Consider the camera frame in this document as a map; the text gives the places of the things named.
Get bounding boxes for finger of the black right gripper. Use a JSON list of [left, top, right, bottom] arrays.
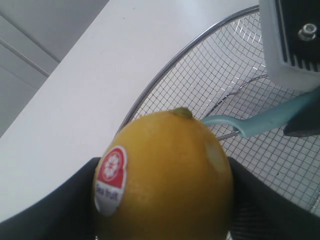
[[283, 99, 320, 137]]

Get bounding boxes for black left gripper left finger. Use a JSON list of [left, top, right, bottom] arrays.
[[0, 157, 99, 240]]

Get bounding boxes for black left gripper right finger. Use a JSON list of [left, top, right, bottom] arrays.
[[228, 157, 320, 240]]

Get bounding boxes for teal handled vegetable peeler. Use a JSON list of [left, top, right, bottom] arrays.
[[201, 88, 320, 141]]

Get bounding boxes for yellow lemon with sticker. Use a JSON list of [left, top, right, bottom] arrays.
[[92, 107, 234, 240]]

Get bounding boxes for white cabinet doors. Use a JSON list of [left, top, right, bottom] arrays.
[[0, 0, 108, 134]]

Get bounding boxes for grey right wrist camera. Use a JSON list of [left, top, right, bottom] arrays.
[[259, 0, 320, 92]]

